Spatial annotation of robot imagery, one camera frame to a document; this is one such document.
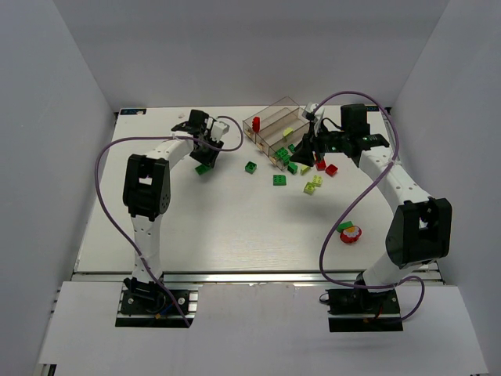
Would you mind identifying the green stepped lego brick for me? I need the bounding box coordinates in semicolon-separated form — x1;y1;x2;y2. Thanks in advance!
195;164;211;175

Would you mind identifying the red lego brick stack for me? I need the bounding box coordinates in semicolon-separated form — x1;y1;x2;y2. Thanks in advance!
252;117;261;133

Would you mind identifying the red flower toy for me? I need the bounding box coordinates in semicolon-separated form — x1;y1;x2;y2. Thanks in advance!
340;226;362;244

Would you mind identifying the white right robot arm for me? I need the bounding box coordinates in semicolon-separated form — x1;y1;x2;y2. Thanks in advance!
291;103;452;293

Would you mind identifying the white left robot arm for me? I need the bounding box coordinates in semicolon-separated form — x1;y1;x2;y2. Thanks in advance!
123;110;229;300

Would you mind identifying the dark green brick on table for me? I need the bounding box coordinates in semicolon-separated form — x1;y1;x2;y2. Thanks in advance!
287;162;298;175

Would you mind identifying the red lego brick upper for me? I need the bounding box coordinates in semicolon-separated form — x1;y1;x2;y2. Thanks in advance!
315;160;326;171

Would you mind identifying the green lego brick middle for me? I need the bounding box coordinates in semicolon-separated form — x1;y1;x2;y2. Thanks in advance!
275;147;290;165

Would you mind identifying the lime lego brick lower right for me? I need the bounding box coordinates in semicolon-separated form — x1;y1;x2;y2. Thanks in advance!
312;175;323;187

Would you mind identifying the red lego brick right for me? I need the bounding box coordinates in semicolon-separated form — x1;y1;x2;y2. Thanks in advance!
325;164;338;177

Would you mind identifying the clear three-compartment organizer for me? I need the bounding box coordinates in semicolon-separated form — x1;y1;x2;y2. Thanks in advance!
243;96;309;171

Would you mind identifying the green flat lego brick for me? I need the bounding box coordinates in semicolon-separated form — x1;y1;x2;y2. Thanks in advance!
272;175;287;186

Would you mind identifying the green square lego brick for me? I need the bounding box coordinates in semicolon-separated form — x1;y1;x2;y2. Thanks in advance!
245;161;257;174

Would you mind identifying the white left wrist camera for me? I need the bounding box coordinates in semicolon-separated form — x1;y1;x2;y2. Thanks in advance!
208;120;229;143

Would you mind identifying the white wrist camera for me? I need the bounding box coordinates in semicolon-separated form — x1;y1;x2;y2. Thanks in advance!
302;102;325;136
208;120;229;143

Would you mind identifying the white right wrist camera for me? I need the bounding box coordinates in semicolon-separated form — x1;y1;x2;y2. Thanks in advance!
302;102;325;136

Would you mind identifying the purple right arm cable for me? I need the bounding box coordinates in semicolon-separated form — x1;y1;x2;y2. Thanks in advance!
312;90;426;320

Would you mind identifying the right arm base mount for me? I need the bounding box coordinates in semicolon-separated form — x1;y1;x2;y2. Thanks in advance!
319;288;403;333

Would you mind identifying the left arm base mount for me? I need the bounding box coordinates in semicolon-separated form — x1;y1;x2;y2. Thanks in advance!
115;286;197;328

